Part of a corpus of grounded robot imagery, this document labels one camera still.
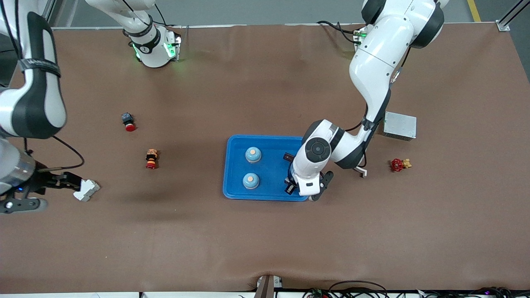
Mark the red button black body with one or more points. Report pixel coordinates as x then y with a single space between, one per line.
129 126

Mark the aluminium frame profile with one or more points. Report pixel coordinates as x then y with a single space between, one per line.
502 25

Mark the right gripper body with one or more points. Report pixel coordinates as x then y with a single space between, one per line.
42 181

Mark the red handwheel brass valve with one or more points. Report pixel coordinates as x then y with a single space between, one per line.
397 165

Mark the grey metal power supply box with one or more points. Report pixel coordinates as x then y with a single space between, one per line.
401 126

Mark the red button orange body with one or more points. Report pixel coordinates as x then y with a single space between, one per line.
151 161

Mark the blue bell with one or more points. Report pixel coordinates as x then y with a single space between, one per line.
251 181
253 154

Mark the blue plastic tray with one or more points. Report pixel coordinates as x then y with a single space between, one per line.
271 167

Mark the white curved plastic bracket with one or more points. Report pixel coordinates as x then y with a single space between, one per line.
362 171

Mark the white circuit breaker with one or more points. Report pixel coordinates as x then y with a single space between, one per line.
87 190

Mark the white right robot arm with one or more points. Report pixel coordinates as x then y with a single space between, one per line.
41 103

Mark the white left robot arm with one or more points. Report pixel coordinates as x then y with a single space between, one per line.
381 49

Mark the brown table cover mat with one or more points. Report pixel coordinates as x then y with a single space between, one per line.
265 240

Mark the grey metal table clamp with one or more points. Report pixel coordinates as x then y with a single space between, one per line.
267 287

